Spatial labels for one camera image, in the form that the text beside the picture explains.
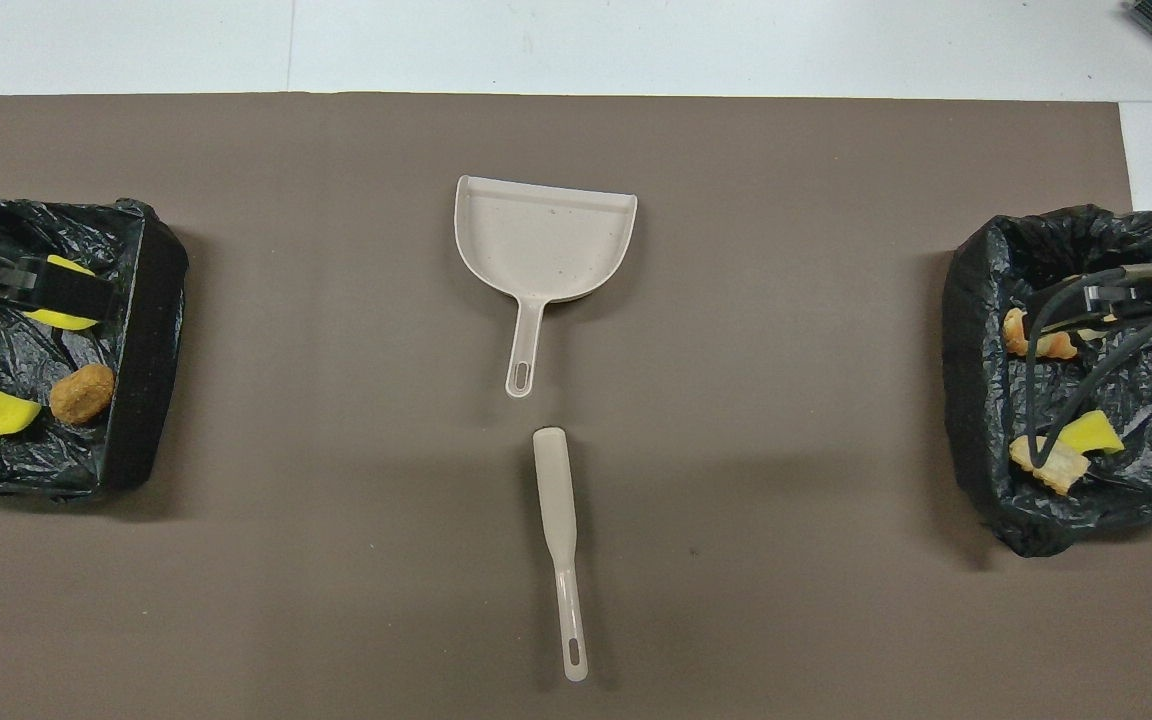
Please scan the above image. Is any beige hand brush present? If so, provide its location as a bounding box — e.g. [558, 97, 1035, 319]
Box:
[533, 427, 589, 683]

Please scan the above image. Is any brown toy bread loaf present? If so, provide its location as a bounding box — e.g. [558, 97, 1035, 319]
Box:
[49, 363, 117, 426]

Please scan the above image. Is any small yellow sponge piece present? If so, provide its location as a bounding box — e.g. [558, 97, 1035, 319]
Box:
[1054, 410, 1127, 456]

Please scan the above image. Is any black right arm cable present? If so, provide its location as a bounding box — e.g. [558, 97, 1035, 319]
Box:
[1024, 262, 1152, 471]

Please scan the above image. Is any beige plastic dustpan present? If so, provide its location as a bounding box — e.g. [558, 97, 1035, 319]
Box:
[454, 175, 639, 399]

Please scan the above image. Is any large yellow sponge piece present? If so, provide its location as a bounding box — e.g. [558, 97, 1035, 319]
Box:
[20, 254, 103, 332]

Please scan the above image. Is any black bag-lined bin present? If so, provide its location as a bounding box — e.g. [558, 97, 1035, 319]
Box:
[941, 204, 1152, 558]
[0, 197, 189, 499]

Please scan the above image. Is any brown paper table mat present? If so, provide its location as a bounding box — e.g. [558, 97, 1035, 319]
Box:
[0, 93, 1152, 720]

